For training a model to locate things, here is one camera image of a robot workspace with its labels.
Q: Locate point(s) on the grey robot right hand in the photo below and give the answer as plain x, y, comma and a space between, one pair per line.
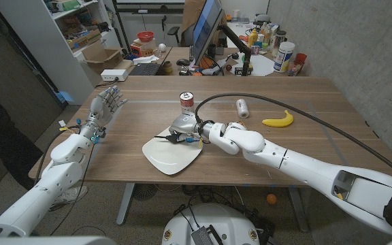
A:
185, 126

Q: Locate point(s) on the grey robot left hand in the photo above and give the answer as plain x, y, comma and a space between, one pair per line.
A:
100, 109

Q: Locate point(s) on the black rubber air blower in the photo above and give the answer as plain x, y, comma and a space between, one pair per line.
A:
172, 139

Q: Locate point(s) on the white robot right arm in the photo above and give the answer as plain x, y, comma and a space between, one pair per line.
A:
301, 166

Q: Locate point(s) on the red white soup can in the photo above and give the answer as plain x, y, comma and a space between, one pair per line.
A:
186, 100

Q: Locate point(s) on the white square plate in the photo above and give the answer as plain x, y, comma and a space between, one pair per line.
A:
168, 160

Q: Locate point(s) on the yellow banana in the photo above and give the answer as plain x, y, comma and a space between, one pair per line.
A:
277, 122

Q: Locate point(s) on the wooden table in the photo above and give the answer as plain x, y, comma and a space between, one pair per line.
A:
131, 112

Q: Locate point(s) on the white power box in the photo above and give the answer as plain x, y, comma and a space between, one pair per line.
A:
113, 75

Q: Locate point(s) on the blue plastic piece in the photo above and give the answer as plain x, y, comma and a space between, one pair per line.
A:
65, 97

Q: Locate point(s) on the open cardboard box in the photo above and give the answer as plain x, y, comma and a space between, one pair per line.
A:
102, 58

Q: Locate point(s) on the black keyboard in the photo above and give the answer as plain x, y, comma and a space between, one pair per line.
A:
145, 69

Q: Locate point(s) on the striped small pot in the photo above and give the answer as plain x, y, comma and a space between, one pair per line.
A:
167, 67

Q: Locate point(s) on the black computer mouse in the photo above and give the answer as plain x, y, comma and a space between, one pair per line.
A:
183, 62

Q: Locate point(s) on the orange toy basketball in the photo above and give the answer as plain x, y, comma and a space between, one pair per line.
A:
206, 63

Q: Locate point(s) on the printed cardboard box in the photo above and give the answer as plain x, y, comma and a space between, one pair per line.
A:
85, 40

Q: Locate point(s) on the wooden desk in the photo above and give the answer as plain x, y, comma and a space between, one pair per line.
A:
179, 52

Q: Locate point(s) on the clear plastic bin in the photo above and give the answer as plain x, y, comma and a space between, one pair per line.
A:
146, 47

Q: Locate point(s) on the round grey fan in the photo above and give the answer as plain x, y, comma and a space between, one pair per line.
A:
145, 192

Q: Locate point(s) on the black printed box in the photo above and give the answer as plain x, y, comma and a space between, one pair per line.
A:
243, 71

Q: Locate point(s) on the white shelf unit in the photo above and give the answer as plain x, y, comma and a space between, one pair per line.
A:
46, 51

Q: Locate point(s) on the small white ball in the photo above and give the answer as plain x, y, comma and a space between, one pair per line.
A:
162, 47

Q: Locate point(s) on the red bowl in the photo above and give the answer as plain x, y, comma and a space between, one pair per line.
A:
145, 36

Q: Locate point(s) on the black office chair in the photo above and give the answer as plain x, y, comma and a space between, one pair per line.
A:
174, 31

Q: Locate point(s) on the white board sheet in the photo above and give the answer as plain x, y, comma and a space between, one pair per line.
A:
259, 64

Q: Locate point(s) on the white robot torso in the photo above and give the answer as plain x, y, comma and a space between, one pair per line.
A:
216, 217

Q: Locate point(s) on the computer monitor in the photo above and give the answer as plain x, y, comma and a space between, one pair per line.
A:
204, 27

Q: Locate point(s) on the yellow mustard bottle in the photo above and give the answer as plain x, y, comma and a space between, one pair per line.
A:
252, 38

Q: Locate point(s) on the grey finned box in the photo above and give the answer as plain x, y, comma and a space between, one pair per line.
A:
202, 236

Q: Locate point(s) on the orange ball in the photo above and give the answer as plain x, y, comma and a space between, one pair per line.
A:
271, 199

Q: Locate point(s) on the white canister blue label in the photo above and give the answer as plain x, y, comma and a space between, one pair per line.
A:
283, 58

